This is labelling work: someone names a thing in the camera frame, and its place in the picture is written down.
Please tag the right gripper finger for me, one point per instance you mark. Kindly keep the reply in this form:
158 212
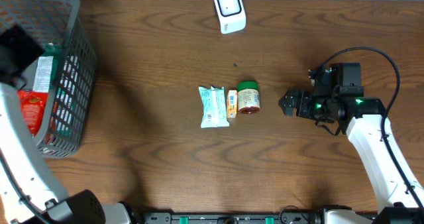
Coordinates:
287 110
286 100

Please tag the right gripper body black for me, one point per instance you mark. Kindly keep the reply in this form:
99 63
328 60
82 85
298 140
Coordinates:
313 107

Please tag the green lid jar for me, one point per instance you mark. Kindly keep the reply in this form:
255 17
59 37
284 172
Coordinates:
248 97

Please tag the small orange box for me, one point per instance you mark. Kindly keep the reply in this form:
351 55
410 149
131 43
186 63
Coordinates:
232 104

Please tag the light teal snack pack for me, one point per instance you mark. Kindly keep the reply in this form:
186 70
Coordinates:
214 107

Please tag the green white wipes pack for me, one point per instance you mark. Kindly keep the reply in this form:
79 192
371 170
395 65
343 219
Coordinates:
47 65

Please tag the red snack bag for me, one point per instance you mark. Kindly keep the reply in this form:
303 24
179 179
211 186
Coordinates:
32 107

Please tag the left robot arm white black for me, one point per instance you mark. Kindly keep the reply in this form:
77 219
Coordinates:
29 190

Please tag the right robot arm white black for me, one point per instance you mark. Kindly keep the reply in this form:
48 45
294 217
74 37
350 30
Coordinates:
398 193

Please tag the grey plastic shopping basket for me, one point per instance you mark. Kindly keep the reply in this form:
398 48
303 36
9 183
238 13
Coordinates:
55 25

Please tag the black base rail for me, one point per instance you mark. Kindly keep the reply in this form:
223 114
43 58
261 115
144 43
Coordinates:
234 218

